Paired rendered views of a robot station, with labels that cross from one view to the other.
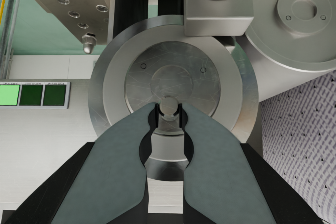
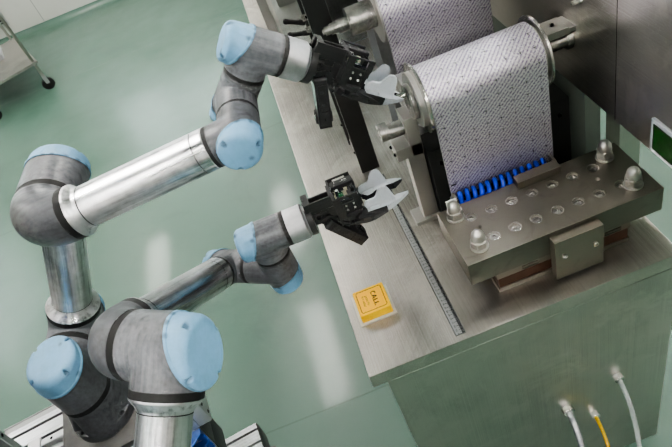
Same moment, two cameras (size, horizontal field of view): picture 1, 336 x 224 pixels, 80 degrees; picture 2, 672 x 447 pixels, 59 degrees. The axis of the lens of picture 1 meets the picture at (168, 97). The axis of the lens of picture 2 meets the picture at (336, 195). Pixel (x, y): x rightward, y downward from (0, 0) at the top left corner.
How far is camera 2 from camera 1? 1.17 m
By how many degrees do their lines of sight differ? 84
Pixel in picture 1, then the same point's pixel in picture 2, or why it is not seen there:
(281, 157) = (458, 2)
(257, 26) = not seen: hidden behind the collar
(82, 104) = (641, 111)
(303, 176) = (434, 2)
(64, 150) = (657, 65)
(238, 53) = not seen: hidden behind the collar
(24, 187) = not seen: outside the picture
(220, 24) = (402, 112)
